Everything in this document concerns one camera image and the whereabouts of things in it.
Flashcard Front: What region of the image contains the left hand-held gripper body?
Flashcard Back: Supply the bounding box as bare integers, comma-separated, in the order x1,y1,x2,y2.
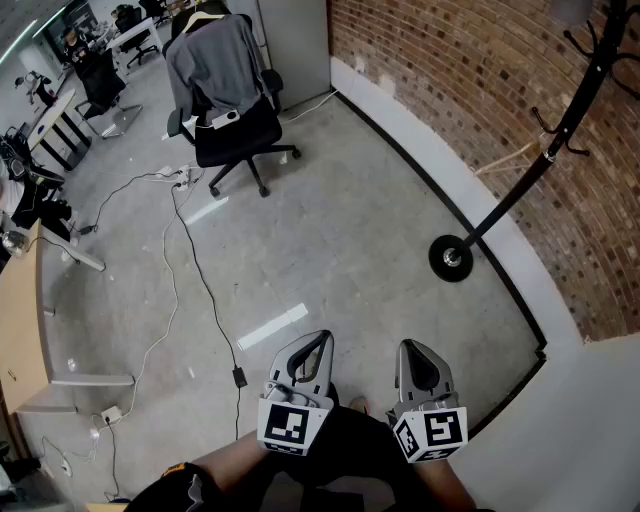
257,378,335,457

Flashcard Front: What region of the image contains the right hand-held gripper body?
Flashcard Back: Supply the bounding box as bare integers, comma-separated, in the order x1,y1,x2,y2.
385,392,469,464

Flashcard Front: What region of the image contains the black coat rack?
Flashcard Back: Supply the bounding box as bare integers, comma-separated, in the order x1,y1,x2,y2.
428,0,640,285

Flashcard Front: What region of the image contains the person's right forearm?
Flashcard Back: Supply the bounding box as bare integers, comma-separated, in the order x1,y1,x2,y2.
417,457,479,512

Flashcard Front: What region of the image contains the person's left forearm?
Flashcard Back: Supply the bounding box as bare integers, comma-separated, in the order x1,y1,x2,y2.
192,430,301,501

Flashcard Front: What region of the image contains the person's black shirt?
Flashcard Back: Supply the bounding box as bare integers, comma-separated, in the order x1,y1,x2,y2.
124,460,221,512

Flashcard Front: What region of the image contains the small white charger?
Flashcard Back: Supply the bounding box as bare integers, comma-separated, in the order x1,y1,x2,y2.
59,426,102,474

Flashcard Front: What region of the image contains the white power strip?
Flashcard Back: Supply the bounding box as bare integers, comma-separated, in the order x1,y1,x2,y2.
155,166,192,190

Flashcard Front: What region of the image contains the black swivel office chair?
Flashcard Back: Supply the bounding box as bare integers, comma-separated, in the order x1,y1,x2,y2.
162,12,302,199

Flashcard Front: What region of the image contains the small white device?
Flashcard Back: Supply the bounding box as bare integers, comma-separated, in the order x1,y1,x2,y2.
210,110,243,131

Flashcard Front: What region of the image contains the pale wooden hanger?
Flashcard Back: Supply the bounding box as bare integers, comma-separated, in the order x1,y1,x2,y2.
473,141,542,177

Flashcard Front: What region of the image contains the wooden desk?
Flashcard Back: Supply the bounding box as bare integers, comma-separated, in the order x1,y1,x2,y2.
0,219,136,416

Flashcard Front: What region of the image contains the grey shirt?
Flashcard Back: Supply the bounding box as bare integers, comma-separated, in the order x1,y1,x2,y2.
164,14,266,121

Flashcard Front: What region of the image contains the grey partition panel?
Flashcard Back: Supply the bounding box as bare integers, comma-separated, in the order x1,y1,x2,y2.
257,0,334,111

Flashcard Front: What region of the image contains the black cantilever chair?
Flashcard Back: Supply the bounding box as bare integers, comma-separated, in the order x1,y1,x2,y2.
74,49,144,139

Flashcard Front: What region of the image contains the oval white table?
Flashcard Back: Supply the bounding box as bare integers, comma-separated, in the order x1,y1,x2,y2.
27,89,94,171

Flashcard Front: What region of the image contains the white clothes hanger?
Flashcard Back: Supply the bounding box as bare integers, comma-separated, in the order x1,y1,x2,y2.
182,7,226,34

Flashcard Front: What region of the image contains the white rectangular table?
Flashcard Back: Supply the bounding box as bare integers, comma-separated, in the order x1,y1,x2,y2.
107,18,162,76

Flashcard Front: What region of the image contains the black power adapter cable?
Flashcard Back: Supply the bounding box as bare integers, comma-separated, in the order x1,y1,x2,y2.
171,182,250,444

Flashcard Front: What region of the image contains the long white floor cable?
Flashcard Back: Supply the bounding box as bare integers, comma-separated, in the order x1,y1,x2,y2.
118,197,182,417

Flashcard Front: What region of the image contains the thin black floor cable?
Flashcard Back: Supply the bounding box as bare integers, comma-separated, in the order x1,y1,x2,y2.
74,171,167,237

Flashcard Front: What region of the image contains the white wall cable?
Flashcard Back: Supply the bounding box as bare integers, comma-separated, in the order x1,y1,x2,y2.
277,88,339,124

